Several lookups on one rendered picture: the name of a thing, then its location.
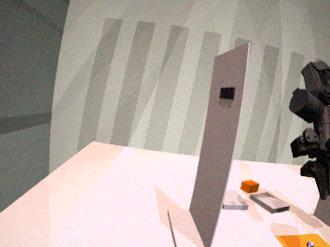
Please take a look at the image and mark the grey panel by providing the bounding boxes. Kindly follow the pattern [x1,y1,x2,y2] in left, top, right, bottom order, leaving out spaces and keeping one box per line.
[167,43,251,247]

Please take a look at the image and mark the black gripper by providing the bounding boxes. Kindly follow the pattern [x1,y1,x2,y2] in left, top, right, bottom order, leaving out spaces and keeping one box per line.
[300,124,330,200]

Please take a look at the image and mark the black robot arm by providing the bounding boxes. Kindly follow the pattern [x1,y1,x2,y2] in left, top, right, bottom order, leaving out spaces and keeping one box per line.
[289,61,330,158]

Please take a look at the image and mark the yellow square mat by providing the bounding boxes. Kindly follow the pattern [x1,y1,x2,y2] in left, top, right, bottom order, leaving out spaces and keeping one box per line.
[275,234,330,247]

